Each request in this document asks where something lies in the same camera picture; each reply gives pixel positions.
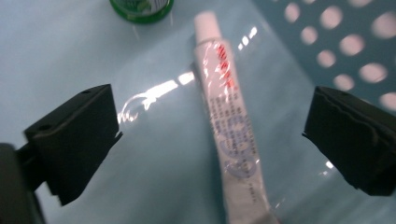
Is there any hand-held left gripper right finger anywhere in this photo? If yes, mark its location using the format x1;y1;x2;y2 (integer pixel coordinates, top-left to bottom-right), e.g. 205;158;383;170
302;86;396;198

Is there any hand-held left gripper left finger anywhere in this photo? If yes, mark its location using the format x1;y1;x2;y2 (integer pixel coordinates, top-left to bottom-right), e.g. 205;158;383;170
23;83;123;207

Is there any light blue perforated plastic basket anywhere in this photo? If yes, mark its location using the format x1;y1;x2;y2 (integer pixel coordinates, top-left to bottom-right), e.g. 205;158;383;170
0;0;396;224

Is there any white tube with red print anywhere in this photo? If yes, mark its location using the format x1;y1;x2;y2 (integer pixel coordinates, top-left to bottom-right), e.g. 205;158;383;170
191;10;281;224

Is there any round green container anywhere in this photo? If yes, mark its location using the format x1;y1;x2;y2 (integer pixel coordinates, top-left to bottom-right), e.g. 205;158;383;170
108;0;176;25

